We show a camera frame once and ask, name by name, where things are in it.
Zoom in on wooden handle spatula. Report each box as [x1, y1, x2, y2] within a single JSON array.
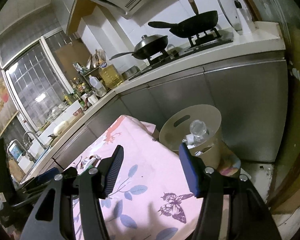
[[188, 0, 199, 14]]

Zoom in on upright wooden cutting board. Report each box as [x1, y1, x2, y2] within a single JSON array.
[[9, 159, 25, 180]]

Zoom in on silver snack packet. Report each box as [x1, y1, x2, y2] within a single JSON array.
[[80, 155, 102, 169]]

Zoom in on steel wok with lid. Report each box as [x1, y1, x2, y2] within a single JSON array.
[[109, 35, 169, 60]]

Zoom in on row of sauce bottles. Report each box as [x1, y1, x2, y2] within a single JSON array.
[[62, 76, 90, 105]]

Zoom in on rack with food bags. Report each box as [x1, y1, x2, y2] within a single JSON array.
[[74, 49, 107, 75]]

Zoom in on gas stove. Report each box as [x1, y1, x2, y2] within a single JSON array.
[[129, 27, 234, 80]]

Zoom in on kitchen counter cabinets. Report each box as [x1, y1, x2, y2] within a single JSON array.
[[17, 21, 289, 180]]

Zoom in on beige trash bin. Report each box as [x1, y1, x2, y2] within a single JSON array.
[[159, 104, 222, 170]]

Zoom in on white radish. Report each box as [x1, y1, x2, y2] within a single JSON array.
[[53, 120, 69, 134]]

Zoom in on small steel pot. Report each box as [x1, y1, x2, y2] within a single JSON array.
[[122, 66, 140, 79]]

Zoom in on steel kitchen faucet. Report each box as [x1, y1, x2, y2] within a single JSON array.
[[24, 131, 49, 155], [7, 140, 37, 163]]

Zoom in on barred window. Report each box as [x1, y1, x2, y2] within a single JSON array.
[[0, 35, 83, 130]]

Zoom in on pink floral tablecloth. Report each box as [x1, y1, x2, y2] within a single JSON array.
[[65, 115, 225, 240]]

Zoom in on black frying pan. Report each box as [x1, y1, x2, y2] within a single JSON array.
[[148, 10, 219, 38]]

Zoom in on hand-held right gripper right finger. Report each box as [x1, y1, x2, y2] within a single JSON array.
[[179, 142, 282, 240]]

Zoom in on large yellow oil bottle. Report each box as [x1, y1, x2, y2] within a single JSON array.
[[98, 61, 124, 89]]

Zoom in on flat wooden cutting board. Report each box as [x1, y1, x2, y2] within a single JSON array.
[[49, 114, 84, 143]]

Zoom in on glass pan lid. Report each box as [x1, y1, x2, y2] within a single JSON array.
[[214, 0, 248, 34]]

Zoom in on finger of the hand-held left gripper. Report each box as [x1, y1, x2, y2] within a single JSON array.
[[17, 181, 53, 197], [36, 167, 64, 184]]

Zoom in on blue label detergent jug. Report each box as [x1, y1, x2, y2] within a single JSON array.
[[9, 142, 24, 160]]

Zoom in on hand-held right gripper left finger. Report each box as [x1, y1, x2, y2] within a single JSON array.
[[19, 145, 125, 240]]

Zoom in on clear plastic bottle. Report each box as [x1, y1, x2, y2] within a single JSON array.
[[189, 120, 209, 144]]

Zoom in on translucent white plastic jug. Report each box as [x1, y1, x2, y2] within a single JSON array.
[[89, 74, 107, 97]]

